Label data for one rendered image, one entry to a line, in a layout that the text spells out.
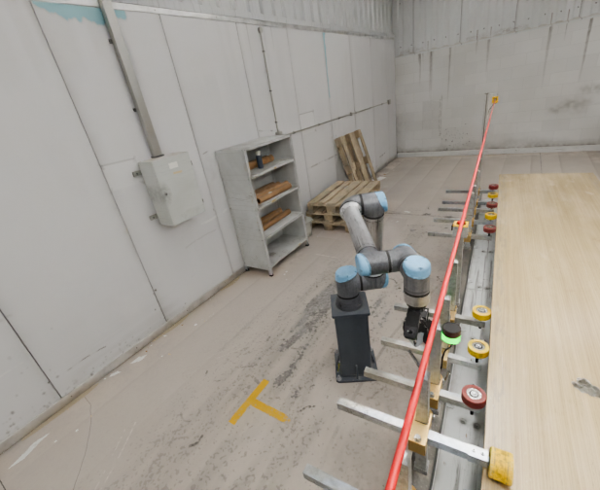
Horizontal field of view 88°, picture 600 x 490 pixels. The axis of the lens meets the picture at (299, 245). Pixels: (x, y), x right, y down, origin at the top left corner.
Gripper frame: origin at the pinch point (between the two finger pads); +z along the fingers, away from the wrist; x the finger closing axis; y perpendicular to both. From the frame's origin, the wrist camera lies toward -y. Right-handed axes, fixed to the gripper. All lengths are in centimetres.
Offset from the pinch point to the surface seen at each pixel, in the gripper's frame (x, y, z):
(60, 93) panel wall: 255, 37, -122
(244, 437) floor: 104, -17, 101
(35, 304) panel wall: 259, -40, 13
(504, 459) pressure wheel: -29.9, -31.2, 2.9
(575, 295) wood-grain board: -59, 70, 11
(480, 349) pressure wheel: -22.4, 17.6, 10.6
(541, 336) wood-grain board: -43, 34, 11
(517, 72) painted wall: -44, 784, -65
